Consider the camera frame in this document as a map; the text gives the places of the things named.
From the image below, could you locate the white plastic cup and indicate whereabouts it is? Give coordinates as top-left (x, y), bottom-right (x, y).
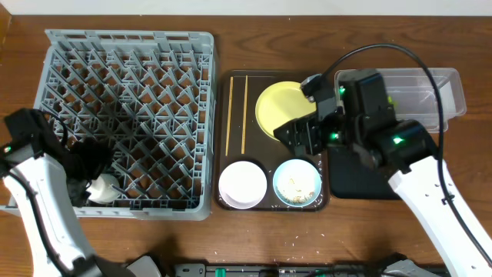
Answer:
top-left (87, 174), bottom-right (119, 204)

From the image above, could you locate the light blue bowl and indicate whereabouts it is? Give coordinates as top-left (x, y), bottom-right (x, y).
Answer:
top-left (273, 159), bottom-right (322, 208)

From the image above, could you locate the green orange snack wrapper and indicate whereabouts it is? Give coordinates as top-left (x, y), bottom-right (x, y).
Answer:
top-left (387, 96), bottom-right (397, 110)

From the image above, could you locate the wooden chopstick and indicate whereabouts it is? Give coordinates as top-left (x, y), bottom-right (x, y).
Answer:
top-left (225, 76), bottom-right (234, 157)
top-left (241, 75), bottom-right (248, 155)

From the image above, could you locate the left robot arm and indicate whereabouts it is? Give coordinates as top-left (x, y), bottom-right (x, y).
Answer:
top-left (1, 108), bottom-right (134, 276)

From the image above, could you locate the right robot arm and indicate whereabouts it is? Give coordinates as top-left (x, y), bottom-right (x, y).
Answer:
top-left (274, 68), bottom-right (491, 276)

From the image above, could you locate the yellow round plate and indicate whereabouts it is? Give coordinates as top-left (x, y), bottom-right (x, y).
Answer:
top-left (254, 81), bottom-right (316, 141)

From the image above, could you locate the black rectangular tray bin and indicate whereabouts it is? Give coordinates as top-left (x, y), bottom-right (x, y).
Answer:
top-left (327, 147), bottom-right (401, 200)

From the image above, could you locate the dark brown serving tray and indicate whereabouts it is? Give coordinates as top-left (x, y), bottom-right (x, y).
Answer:
top-left (213, 70), bottom-right (331, 212)

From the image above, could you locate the grey plastic dish rack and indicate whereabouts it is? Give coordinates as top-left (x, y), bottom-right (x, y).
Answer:
top-left (0, 29), bottom-right (220, 222)

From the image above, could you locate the clear plastic bin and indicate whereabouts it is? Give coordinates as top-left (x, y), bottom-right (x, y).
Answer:
top-left (334, 68), bottom-right (467, 133)

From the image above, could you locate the pink white bowl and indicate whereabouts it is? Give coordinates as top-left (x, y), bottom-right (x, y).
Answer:
top-left (218, 161), bottom-right (268, 209)

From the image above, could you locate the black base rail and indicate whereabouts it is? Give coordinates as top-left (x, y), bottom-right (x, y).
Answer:
top-left (126, 252), bottom-right (450, 277)

